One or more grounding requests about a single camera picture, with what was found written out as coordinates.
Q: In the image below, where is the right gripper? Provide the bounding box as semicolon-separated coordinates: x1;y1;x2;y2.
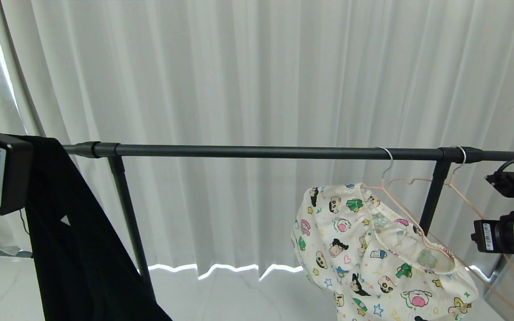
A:
470;218;514;258

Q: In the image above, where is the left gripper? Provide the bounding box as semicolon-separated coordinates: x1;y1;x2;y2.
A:
0;125;34;217

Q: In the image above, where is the black garment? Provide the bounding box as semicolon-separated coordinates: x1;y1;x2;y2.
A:
12;135;174;321

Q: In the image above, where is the cream printed garment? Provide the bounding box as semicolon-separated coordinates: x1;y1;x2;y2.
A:
290;182;481;321

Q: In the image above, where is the black clothes rack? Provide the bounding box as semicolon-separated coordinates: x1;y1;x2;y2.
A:
62;141;514;304

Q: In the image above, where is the white curtain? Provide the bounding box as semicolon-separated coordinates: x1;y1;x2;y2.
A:
0;0;514;279

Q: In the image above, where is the black cable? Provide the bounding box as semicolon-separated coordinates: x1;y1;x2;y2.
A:
494;157;514;175

